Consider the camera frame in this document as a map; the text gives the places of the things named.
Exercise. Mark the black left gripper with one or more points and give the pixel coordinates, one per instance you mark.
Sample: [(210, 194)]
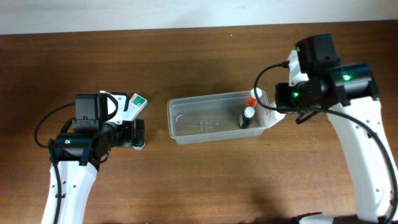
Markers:
[(138, 133)]

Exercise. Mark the white squeeze tube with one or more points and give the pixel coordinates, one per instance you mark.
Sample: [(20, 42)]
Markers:
[(272, 117)]

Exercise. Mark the clear plastic container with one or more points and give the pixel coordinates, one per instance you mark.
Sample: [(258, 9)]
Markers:
[(212, 118)]

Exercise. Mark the orange white-capped tube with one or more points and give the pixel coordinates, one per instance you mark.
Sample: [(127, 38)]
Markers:
[(254, 93)]

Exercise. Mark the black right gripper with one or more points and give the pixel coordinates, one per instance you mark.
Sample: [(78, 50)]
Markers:
[(282, 97)]

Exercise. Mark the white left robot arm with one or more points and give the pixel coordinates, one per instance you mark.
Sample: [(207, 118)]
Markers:
[(75, 161)]

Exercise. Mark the white green medicine box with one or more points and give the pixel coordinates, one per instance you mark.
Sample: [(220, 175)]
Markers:
[(136, 104)]

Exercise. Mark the black white-capped bottle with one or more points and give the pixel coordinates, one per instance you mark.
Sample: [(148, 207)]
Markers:
[(246, 117)]

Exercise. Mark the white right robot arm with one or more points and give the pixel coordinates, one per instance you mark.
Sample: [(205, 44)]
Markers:
[(348, 95)]

